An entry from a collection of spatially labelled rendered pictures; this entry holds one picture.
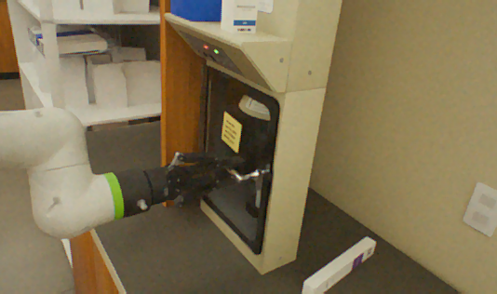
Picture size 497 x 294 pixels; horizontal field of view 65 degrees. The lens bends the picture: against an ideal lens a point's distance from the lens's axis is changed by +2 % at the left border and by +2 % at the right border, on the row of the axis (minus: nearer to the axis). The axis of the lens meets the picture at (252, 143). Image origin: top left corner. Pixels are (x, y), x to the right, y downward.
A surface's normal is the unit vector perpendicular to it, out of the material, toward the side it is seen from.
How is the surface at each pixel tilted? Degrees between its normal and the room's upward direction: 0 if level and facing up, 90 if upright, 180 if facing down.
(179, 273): 0
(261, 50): 90
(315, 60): 90
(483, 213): 90
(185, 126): 90
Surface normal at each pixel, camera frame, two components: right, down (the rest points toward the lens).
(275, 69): 0.58, 0.40
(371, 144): -0.81, 0.18
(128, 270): 0.09, -0.90
